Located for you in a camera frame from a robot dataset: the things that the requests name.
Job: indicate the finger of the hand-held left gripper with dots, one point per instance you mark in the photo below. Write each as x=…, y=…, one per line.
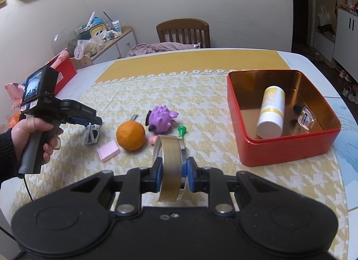
x=93, y=120
x=76, y=122

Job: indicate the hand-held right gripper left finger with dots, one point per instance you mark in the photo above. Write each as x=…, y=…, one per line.
x=157, y=176

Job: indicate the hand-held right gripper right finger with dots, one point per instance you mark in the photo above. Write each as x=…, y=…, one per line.
x=192, y=176

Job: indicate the clear tape roll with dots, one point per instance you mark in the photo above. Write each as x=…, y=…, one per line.
x=171, y=165

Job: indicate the pink ribbed eraser block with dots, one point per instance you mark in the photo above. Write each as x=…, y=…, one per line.
x=108, y=151

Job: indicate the pink printed tube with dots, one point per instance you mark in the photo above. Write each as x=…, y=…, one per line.
x=152, y=140

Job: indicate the orange fruit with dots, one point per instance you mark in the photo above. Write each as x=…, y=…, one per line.
x=130, y=136

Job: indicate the silver nail clipper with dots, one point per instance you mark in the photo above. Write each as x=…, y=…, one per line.
x=134, y=117

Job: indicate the purple spiky toy figure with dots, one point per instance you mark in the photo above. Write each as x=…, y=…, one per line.
x=160, y=120

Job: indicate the red tin box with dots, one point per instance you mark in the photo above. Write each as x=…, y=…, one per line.
x=279, y=148

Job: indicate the white and yellow bottle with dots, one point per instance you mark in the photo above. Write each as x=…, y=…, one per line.
x=271, y=114

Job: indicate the small glass perfume bottle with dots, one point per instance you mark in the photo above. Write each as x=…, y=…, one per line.
x=304, y=117

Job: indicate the person's left hand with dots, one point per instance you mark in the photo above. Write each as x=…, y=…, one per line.
x=23, y=131

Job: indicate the red storage bin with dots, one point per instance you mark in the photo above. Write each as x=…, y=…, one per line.
x=65, y=74

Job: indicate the clear glass dome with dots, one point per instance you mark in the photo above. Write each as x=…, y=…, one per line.
x=55, y=43

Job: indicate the green chess pawn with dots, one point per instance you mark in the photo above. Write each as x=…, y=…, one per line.
x=181, y=131

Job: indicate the clear plastic bag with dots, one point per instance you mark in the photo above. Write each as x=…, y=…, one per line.
x=88, y=48

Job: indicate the yellow houndstooth tablecloth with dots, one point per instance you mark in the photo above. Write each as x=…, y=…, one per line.
x=218, y=109

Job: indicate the wooden sideboard cabinet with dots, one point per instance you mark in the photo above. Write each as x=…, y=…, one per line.
x=117, y=46

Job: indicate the blue and yellow toy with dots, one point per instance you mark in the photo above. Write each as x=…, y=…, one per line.
x=98, y=28

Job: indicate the pink cloth on chair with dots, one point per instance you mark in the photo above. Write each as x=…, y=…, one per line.
x=156, y=48

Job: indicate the white tube with print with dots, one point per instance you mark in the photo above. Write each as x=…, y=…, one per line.
x=117, y=27

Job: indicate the plain yellow table runner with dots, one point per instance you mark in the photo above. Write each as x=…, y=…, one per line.
x=195, y=60

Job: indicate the wooden chair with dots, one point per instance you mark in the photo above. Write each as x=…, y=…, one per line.
x=183, y=29

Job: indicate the pairs of shoes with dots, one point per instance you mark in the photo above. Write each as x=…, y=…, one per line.
x=349, y=86

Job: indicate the white tote bag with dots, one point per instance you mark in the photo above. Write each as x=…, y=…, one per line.
x=324, y=17

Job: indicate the white cupboard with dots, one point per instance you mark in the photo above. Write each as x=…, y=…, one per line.
x=346, y=36

